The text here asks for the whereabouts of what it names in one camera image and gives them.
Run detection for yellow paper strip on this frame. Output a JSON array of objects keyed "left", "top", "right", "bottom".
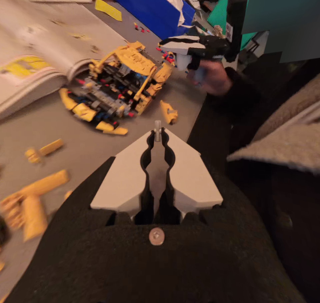
[{"left": 94, "top": 0, "right": 123, "bottom": 22}]

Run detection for person's right hand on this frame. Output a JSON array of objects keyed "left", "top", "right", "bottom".
[{"left": 186, "top": 61, "right": 233, "bottom": 96}]

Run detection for instruction booklet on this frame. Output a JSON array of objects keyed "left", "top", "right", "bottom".
[{"left": 0, "top": 0, "right": 128, "bottom": 120}]

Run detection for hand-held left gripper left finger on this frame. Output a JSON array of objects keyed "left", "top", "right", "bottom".
[{"left": 90, "top": 130, "right": 156, "bottom": 225}]

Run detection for yellow brick car model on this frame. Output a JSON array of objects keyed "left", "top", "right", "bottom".
[{"left": 59, "top": 41, "right": 175, "bottom": 135}]

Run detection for blue plastic bin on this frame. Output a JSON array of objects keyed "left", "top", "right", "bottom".
[{"left": 109, "top": 0, "right": 196, "bottom": 40}]

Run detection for grey desk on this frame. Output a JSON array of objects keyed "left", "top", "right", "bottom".
[{"left": 0, "top": 0, "right": 208, "bottom": 303}]

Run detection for green box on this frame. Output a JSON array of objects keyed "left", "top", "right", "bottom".
[{"left": 207, "top": 0, "right": 258, "bottom": 51}]

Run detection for scattered red and black pins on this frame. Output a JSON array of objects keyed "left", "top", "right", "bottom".
[{"left": 133, "top": 22, "right": 151, "bottom": 33}]

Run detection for person's right forearm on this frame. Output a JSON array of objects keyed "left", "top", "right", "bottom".
[{"left": 207, "top": 67, "right": 265, "bottom": 123}]

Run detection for yellow panel with red pins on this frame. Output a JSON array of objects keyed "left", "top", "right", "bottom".
[{"left": 160, "top": 100, "right": 179, "bottom": 125}]

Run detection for pile of small colourful pins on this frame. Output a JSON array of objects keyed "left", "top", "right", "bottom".
[{"left": 156, "top": 47, "right": 177, "bottom": 68}]

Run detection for person's dark trousers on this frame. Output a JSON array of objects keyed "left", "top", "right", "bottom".
[{"left": 225, "top": 158, "right": 320, "bottom": 303}]

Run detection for person's fleece-lined dark jacket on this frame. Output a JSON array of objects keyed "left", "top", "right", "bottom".
[{"left": 226, "top": 74, "right": 320, "bottom": 174}]

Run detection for dark perforated panel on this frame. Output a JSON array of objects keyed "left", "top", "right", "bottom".
[{"left": 186, "top": 93, "right": 240, "bottom": 233}]

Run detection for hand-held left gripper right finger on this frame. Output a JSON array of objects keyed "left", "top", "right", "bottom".
[{"left": 156, "top": 128, "right": 223, "bottom": 224}]

